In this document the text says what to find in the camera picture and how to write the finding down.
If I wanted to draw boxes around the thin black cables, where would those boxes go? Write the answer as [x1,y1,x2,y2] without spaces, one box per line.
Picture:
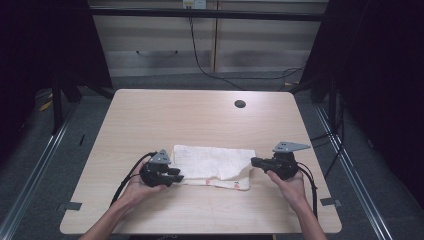
[309,91,346,179]

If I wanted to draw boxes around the grey tape piece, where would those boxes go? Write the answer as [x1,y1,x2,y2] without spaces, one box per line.
[57,201,83,212]
[320,197,343,208]

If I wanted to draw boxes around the dark curtain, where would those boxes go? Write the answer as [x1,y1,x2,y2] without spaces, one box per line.
[299,0,424,209]
[0,0,113,164]

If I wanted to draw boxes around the dark cabinet handle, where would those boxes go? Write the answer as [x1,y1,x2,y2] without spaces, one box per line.
[135,49,180,57]

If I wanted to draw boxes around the metal floor rail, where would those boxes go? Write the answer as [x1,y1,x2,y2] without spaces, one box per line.
[0,101,78,240]
[314,104,395,240]

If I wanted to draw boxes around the white wall socket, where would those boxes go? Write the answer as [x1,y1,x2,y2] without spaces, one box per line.
[182,0,207,10]

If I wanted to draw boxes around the beige cabinet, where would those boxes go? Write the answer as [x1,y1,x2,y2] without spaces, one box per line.
[88,0,329,78]

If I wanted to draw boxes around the person's left hand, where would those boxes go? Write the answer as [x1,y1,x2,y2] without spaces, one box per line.
[120,159,168,210]

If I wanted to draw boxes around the white towel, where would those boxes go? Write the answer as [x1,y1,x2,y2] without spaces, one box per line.
[170,144,257,192]

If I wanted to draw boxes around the yellow floor object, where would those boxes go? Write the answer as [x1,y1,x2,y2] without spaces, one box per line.
[38,99,54,112]

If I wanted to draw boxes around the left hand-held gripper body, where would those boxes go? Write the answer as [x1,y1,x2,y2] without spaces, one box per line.
[139,149,175,188]

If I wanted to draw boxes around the black horizontal bar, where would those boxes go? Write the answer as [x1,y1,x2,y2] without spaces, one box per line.
[89,7,329,22]

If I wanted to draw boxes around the black stand post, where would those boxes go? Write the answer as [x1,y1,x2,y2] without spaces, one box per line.
[50,78,65,135]

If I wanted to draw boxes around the left hand-held gripper black cable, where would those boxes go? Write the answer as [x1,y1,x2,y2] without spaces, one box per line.
[109,151,158,208]

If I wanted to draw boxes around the hand-held gripper black cable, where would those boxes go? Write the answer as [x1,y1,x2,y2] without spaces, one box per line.
[109,151,158,208]
[295,161,320,222]

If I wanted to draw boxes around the right hand-held gripper black cable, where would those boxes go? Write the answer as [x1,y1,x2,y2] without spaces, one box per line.
[295,161,320,222]

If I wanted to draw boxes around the long black floor cable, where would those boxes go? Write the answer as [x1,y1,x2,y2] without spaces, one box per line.
[188,16,305,92]

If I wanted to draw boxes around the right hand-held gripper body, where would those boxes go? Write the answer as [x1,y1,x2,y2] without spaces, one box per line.
[264,141,312,181]

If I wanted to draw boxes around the person's right hand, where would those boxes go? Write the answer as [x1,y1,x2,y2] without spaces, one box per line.
[266,169,310,212]

